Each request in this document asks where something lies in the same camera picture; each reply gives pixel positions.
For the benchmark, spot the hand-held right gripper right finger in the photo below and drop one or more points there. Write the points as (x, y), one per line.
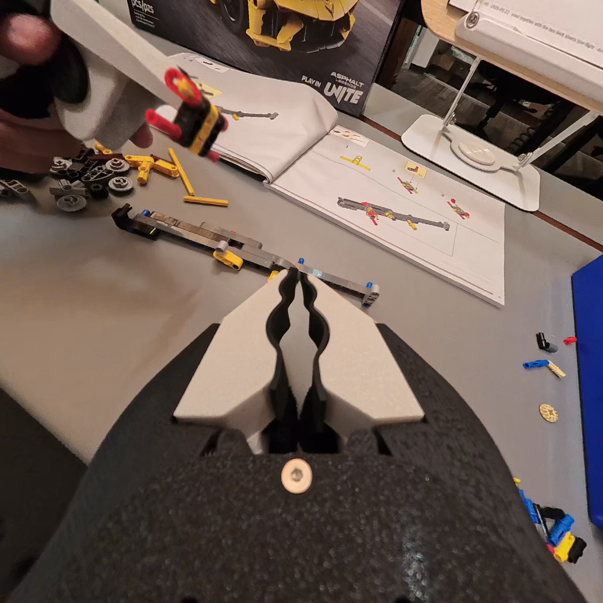
(367, 372)

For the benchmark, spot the tan lego pin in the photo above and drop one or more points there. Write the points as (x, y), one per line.
(557, 370)

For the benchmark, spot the blue plastic bin stack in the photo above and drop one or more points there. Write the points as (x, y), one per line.
(591, 377)

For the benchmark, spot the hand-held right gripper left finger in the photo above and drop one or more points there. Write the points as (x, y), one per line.
(235, 372)

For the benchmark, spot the yellow lego axle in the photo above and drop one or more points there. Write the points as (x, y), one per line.
(181, 172)
(206, 201)

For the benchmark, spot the blue lego pin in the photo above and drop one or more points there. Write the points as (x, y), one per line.
(535, 364)

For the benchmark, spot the tan lego gear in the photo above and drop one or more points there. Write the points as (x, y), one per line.
(549, 413)

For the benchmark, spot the black lego connector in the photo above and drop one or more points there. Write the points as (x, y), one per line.
(546, 342)

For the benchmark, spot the lego instruction booklet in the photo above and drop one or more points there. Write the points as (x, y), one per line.
(424, 226)

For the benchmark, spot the red yellow black lego assembly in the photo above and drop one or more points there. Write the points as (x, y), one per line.
(198, 127)

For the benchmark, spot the person's left hand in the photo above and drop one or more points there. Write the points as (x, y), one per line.
(28, 141)

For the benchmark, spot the white document stand wooden board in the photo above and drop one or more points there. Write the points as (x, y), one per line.
(471, 155)

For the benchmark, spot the black lego set box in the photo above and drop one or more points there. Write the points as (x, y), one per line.
(282, 56)

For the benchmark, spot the pile of colourful lego pieces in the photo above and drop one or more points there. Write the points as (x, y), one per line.
(560, 527)

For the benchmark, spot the pile of grey black lego pieces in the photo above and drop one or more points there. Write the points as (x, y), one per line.
(70, 202)

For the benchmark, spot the printed instruction sheet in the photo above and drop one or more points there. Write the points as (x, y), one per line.
(541, 23)

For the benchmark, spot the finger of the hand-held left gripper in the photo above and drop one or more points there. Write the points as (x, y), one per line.
(108, 47)

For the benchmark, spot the short yellow lego beam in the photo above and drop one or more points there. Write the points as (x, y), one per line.
(103, 148)

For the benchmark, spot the long grey lego beam assembly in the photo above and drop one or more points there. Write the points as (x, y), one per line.
(226, 235)

